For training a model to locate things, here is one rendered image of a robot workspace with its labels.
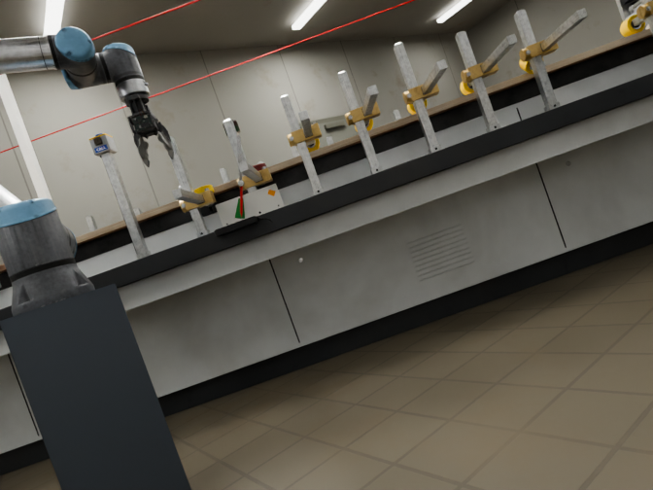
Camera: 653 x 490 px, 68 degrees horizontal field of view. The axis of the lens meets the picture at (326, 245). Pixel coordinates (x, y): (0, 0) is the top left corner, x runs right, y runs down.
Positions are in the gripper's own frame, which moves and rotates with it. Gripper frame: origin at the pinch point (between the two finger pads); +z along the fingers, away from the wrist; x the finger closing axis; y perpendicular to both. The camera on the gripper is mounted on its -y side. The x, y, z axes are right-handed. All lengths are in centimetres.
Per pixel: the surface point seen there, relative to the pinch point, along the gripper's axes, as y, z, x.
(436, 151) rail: -30, 24, 97
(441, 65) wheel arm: -3, 0, 99
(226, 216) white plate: -39.3, 19.7, 9.7
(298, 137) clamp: -36, 0, 48
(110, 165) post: -43, -16, -28
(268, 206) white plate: -38, 22, 27
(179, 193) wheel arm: -11.5, 10.0, 0.0
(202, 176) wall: -449, -80, -44
